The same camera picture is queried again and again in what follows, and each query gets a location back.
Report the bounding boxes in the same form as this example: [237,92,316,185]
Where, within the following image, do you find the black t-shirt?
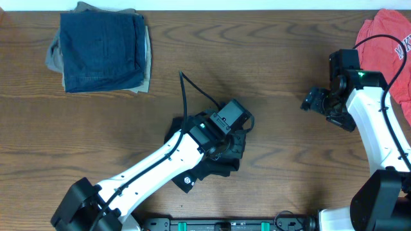
[172,111,253,193]

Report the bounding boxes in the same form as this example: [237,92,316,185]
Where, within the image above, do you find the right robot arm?
[301,49,410,230]

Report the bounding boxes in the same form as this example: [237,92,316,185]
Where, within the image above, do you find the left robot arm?
[51,99,254,230]

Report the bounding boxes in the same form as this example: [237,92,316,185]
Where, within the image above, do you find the red printed t-shirt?
[356,9,410,122]

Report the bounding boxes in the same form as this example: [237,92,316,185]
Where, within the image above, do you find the folded navy blue trousers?
[60,10,146,93]

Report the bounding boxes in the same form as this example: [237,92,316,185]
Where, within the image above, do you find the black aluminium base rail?
[142,214,319,231]

